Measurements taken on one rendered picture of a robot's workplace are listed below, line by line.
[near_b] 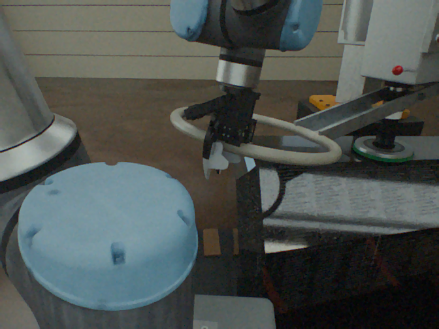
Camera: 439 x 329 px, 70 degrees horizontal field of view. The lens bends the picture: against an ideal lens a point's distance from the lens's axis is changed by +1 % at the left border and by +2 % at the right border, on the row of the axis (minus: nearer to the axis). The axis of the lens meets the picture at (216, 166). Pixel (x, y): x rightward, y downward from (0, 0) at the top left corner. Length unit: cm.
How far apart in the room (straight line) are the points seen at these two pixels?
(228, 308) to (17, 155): 42
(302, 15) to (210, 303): 48
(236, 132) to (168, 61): 682
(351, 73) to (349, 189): 112
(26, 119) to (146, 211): 17
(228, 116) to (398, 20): 78
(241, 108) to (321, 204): 66
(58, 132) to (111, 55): 741
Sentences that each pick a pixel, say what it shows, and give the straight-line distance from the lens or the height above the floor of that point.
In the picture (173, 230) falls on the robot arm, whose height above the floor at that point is 116.
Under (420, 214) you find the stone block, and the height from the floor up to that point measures 65.
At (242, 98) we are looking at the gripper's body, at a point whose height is 116.
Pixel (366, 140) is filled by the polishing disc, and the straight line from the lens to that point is 147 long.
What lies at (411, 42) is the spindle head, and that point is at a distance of 125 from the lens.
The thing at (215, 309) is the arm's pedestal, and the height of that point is 85.
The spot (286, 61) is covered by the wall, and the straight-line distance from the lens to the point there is 736.
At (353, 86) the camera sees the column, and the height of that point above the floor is 90.
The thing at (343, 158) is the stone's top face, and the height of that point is 80.
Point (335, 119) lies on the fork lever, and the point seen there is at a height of 98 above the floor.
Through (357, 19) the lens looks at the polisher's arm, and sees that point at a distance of 214.
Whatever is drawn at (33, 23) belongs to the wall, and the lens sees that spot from 848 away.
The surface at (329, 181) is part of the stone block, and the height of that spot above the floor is 75.
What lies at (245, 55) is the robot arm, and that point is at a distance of 63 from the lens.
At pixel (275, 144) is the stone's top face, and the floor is 80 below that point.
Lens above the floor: 132
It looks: 26 degrees down
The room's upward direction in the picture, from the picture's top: straight up
